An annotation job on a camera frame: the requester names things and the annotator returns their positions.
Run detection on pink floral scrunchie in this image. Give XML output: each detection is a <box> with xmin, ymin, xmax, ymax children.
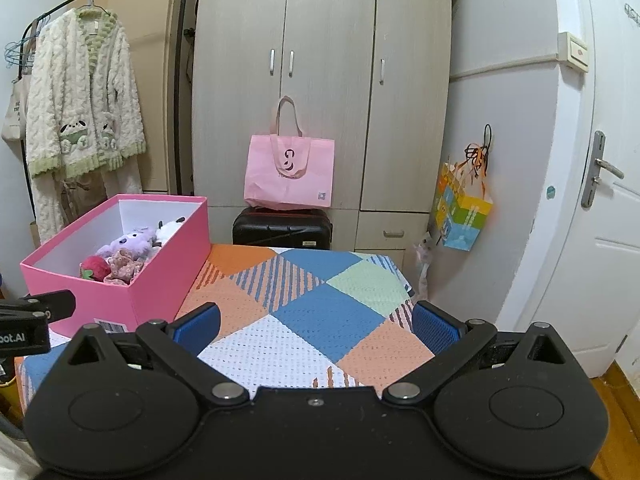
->
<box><xmin>106</xmin><ymin>250</ymin><xmax>146</xmax><ymax>286</ymax></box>

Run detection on white plastic bag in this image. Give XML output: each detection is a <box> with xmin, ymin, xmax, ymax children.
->
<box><xmin>412</xmin><ymin>232</ymin><xmax>435</xmax><ymax>301</ymax></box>

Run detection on white door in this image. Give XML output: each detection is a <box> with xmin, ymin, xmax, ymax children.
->
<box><xmin>550</xmin><ymin>0</ymin><xmax>640</xmax><ymax>378</ymax></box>

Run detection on pink cardboard box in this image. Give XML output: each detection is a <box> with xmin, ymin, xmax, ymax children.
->
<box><xmin>20</xmin><ymin>194</ymin><xmax>211</xmax><ymax>339</ymax></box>

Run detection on purple plush toy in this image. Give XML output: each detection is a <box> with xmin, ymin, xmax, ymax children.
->
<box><xmin>96</xmin><ymin>226</ymin><xmax>160</xmax><ymax>261</ymax></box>

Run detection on red strawberry plush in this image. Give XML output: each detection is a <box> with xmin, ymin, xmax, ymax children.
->
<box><xmin>80</xmin><ymin>255</ymin><xmax>113</xmax><ymax>282</ymax></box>

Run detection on white guinea pig plush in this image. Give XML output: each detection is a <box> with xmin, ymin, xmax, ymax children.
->
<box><xmin>152</xmin><ymin>216</ymin><xmax>187</xmax><ymax>246</ymax></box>

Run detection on black clothes rack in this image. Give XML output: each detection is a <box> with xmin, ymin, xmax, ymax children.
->
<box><xmin>20</xmin><ymin>0</ymin><xmax>193</xmax><ymax>196</ymax></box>

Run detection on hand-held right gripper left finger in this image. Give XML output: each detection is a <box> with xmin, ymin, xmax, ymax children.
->
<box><xmin>55</xmin><ymin>301</ymin><xmax>251</xmax><ymax>408</ymax></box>

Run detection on metal door handle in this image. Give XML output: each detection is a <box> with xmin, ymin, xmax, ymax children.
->
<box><xmin>581</xmin><ymin>131</ymin><xmax>626</xmax><ymax>209</ymax></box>

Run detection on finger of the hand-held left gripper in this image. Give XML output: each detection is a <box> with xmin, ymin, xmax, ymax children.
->
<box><xmin>0</xmin><ymin>290</ymin><xmax>77</xmax><ymax>323</ymax></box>

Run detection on white wall switch box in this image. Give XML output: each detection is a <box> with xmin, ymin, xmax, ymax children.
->
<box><xmin>557</xmin><ymin>31</ymin><xmax>590</xmax><ymax>73</ymax></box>

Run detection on black suitcase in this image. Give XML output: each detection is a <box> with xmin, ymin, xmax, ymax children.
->
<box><xmin>232</xmin><ymin>206</ymin><xmax>334</xmax><ymax>251</ymax></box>

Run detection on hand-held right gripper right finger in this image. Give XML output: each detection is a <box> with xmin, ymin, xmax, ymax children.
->
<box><xmin>382</xmin><ymin>300</ymin><xmax>583</xmax><ymax>406</ymax></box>

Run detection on beige wooden wardrobe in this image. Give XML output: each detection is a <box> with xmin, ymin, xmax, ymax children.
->
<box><xmin>191</xmin><ymin>0</ymin><xmax>453</xmax><ymax>261</ymax></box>

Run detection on canvas tote bag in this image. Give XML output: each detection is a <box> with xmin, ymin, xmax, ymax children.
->
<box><xmin>1</xmin><ymin>72</ymin><xmax>33</xmax><ymax>142</ymax></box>

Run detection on cream fluffy robe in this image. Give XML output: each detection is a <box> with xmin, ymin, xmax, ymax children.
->
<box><xmin>25</xmin><ymin>7</ymin><xmax>147</xmax><ymax>231</ymax></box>

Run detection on tall beige board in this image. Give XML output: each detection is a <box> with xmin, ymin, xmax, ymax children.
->
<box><xmin>70</xmin><ymin>0</ymin><xmax>193</xmax><ymax>193</ymax></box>

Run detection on pink tote bag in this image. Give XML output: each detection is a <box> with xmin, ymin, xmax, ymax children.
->
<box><xmin>243</xmin><ymin>96</ymin><xmax>336</xmax><ymax>211</ymax></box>

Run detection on blue wire hangers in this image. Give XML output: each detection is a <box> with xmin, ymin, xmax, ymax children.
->
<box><xmin>5</xmin><ymin>35</ymin><xmax>38</xmax><ymax>68</ymax></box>

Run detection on colourful paper gift bag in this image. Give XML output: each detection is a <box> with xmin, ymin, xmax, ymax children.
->
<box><xmin>429</xmin><ymin>160</ymin><xmax>495</xmax><ymax>252</ymax></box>

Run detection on patchwork knitted blanket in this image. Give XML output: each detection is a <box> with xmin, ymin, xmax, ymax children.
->
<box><xmin>15</xmin><ymin>244</ymin><xmax>436</xmax><ymax>401</ymax></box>

